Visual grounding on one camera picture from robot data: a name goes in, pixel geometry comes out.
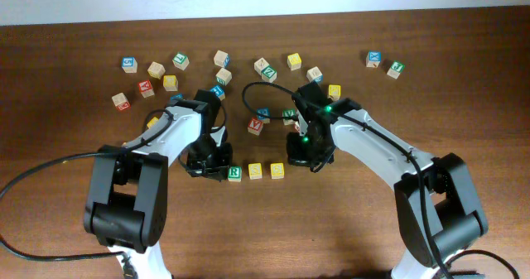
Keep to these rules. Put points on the green L block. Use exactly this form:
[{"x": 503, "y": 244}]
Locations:
[{"x": 181, "y": 61}]

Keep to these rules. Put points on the green R block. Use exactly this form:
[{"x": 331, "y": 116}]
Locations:
[{"x": 235, "y": 174}]

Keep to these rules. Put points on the blue H block centre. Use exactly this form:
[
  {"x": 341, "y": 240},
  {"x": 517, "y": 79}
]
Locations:
[{"x": 219, "y": 92}]

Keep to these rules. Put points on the blue top block far-left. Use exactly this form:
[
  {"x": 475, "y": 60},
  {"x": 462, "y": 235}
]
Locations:
[{"x": 129, "y": 65}]

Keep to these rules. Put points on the yellow S block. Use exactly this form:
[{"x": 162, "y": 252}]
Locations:
[{"x": 255, "y": 171}]

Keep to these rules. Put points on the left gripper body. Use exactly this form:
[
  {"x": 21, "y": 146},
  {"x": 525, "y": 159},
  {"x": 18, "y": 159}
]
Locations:
[{"x": 207, "y": 159}]

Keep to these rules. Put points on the blue H block left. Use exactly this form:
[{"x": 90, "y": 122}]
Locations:
[{"x": 176, "y": 97}]

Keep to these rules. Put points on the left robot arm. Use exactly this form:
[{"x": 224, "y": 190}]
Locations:
[{"x": 126, "y": 207}]

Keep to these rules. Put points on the plain wood block by Z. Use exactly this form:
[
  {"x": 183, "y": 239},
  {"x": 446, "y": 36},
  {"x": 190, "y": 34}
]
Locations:
[{"x": 260, "y": 64}]

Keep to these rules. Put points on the blue h block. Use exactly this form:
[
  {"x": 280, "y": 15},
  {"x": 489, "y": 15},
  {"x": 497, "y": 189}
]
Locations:
[
  {"x": 176, "y": 97},
  {"x": 219, "y": 92}
]

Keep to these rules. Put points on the wood block blue bottom side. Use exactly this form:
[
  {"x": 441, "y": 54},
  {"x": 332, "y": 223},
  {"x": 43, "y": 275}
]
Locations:
[{"x": 314, "y": 74}]

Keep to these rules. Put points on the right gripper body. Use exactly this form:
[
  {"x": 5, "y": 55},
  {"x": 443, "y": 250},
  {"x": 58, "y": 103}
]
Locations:
[{"x": 304, "y": 148}]

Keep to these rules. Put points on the wood block red side left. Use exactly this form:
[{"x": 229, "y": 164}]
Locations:
[{"x": 120, "y": 102}]

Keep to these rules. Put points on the wood block blue D side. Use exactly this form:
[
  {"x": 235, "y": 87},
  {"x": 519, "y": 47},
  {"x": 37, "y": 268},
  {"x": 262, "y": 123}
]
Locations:
[{"x": 221, "y": 59}]

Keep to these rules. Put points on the yellow block top row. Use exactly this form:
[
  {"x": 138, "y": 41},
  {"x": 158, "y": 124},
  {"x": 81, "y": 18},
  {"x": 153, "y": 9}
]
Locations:
[{"x": 294, "y": 61}]

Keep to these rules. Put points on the green V block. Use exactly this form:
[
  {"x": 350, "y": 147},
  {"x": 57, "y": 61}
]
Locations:
[{"x": 289, "y": 116}]

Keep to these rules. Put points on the wood block green side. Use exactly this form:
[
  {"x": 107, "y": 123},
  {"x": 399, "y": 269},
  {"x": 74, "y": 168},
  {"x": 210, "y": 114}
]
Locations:
[{"x": 223, "y": 76}]

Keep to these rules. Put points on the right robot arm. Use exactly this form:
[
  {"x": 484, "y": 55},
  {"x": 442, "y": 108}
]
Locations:
[{"x": 438, "y": 209}]

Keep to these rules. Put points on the plain wood block yellow-side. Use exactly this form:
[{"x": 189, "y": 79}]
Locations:
[{"x": 156, "y": 70}]

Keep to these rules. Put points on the red V block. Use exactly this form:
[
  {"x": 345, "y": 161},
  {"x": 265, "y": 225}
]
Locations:
[{"x": 255, "y": 126}]

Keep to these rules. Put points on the red A block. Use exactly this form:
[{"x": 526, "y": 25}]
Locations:
[{"x": 146, "y": 89}]

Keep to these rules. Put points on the green J block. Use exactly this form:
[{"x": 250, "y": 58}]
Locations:
[{"x": 395, "y": 69}]

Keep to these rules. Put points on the green Z block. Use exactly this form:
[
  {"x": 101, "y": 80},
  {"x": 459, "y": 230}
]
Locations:
[{"x": 269, "y": 74}]

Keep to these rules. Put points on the blue X block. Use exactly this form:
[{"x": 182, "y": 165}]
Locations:
[{"x": 373, "y": 59}]

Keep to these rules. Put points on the blue P block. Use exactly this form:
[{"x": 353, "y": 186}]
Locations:
[{"x": 263, "y": 115}]

